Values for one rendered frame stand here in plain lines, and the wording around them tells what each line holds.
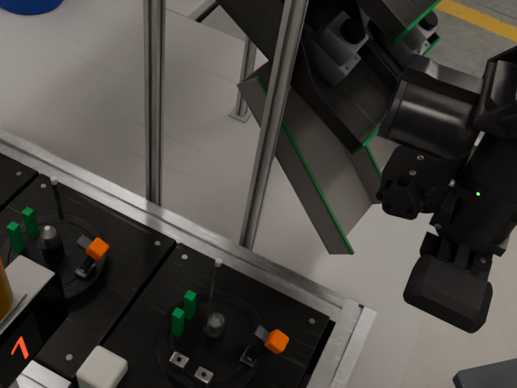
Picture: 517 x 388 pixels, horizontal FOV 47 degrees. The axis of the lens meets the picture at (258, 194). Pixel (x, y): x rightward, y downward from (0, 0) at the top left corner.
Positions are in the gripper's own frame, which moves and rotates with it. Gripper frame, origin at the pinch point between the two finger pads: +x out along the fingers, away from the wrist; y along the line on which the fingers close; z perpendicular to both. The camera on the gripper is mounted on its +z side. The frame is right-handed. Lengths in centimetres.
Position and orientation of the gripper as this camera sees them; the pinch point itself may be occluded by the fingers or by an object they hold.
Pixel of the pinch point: (446, 262)
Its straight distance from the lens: 57.9
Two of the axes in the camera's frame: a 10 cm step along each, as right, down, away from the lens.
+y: -4.4, 6.5, -6.2
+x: -1.3, 6.4, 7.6
